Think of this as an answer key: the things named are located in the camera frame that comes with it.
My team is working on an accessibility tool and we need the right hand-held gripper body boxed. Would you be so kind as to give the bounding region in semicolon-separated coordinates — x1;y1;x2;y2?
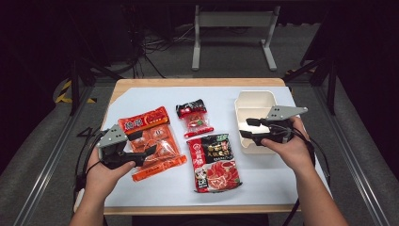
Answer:
264;105;309;144

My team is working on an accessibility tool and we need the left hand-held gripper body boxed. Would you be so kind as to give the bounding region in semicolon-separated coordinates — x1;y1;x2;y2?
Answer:
96;124;145;170

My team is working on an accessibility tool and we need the cream plastic box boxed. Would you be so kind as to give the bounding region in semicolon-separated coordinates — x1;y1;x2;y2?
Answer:
234;89;279;154

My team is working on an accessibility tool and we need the orange seasoning packet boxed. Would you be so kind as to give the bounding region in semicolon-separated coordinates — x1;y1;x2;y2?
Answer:
118;105;188;183

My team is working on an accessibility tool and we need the large black red packet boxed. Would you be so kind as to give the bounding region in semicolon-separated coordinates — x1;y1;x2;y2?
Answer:
186;133;243;194

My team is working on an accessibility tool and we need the small red black packet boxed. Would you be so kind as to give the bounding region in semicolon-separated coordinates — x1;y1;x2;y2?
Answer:
175;98;215;139

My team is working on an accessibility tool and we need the person's right hand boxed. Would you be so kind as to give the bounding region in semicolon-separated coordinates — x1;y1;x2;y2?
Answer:
261;116;314;172

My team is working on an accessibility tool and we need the person's left hand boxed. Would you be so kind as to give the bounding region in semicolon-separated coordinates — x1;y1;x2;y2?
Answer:
85;149;136;197

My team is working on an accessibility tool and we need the white paper sheet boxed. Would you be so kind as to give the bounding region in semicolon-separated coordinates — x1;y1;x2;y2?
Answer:
103;86;333;208

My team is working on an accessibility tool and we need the black metal stand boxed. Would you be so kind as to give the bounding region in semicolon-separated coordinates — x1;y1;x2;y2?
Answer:
67;56;124;117
281;56;339;116

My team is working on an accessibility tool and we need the yellow black floor tape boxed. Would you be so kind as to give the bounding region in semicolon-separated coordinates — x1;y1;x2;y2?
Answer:
55;79;97;105

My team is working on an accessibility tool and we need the wooden table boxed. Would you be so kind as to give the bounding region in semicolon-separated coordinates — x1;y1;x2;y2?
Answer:
102;77;333;216

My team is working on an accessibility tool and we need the person's dark clothing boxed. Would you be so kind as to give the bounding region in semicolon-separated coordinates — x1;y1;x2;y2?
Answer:
131;214;270;226

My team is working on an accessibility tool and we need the left hand-held gripper cable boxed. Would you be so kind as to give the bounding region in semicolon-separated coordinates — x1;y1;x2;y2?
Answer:
72;130;106;202

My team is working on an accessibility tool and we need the aluminium floor rail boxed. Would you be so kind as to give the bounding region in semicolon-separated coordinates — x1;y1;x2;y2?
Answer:
312;84;392;226
12;84;96;226

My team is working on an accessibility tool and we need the bundle of floor cables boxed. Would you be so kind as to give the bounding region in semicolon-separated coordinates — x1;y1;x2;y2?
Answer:
123;18;197;79

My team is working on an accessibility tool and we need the white metal stand frame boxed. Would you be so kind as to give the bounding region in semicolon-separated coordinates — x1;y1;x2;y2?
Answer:
191;4;281;72

